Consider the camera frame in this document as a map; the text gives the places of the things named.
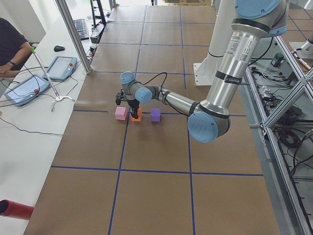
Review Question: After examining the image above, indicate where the aluminium frame post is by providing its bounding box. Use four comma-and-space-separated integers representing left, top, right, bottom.
55, 0, 92, 74

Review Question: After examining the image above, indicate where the red cylinder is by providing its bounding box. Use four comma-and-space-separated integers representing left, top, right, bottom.
0, 199, 34, 220

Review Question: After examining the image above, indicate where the teach pendant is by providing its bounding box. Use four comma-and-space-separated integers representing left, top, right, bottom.
4, 74, 50, 106
47, 56, 77, 81

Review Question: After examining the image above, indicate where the pink foam block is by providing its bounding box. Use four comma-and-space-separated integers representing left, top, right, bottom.
114, 107, 128, 120

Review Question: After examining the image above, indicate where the aluminium side frame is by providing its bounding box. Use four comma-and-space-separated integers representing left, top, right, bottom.
240, 31, 313, 235

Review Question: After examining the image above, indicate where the seated person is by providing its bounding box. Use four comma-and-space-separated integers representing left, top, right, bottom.
0, 18, 32, 78

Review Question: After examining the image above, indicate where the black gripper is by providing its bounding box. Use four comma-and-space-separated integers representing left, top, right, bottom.
126, 95, 140, 119

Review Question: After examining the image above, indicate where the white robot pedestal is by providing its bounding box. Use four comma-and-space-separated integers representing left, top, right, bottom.
193, 0, 233, 86

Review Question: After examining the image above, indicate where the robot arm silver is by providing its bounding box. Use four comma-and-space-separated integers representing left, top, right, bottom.
115, 0, 290, 142

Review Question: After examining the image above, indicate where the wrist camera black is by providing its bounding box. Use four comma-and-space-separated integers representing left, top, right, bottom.
115, 89, 124, 106

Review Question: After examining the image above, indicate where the black computer mouse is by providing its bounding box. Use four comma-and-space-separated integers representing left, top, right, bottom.
53, 45, 65, 52

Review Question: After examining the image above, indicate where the orange foam block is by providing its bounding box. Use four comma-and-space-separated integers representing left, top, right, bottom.
131, 108, 142, 121

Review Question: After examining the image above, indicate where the purple foam block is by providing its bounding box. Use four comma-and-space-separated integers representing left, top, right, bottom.
150, 108, 161, 122

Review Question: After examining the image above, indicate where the metal rod with green tip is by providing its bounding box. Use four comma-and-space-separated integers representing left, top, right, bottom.
30, 47, 75, 112

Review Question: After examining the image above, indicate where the teach pendant near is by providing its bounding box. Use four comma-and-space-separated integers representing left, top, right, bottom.
4, 74, 50, 106

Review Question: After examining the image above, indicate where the black keyboard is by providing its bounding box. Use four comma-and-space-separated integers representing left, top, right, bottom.
73, 19, 89, 40

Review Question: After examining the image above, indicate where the teach pendant far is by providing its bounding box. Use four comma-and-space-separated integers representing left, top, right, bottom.
47, 56, 77, 81

